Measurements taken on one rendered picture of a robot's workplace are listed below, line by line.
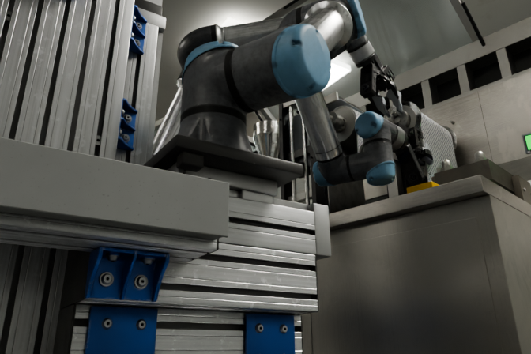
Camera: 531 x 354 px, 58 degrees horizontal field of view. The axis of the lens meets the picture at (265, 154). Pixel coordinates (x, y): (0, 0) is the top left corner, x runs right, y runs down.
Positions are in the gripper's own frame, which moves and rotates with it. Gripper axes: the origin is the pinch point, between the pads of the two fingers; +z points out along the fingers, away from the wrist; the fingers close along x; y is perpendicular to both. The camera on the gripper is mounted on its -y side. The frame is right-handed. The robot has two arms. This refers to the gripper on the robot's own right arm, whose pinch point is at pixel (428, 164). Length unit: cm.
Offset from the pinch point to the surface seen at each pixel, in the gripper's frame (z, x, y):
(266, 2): 63, 131, 184
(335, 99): -5.5, 29.6, 33.6
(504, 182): 3.0, -19.9, -10.5
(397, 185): -7.1, 8.0, -6.7
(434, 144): 6.3, -0.3, 8.6
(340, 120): -6.0, 27.9, 23.8
